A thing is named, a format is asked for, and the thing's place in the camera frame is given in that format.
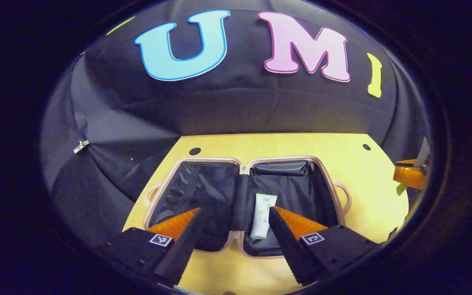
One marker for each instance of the black backdrop cloth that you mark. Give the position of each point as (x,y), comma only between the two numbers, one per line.
(228,106)

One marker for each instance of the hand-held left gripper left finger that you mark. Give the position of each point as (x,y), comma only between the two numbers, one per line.
(180,254)

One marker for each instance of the pink suitcase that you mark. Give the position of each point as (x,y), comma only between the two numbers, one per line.
(207,184)

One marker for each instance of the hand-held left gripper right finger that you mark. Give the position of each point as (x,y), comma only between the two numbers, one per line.
(289,250)

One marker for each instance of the white tube with green print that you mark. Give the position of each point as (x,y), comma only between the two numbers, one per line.
(262,213)

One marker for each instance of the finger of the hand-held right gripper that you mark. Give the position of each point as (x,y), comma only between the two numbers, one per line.
(406,162)
(410,177)

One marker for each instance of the white metal clip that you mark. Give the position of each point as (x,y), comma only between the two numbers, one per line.
(81,146)

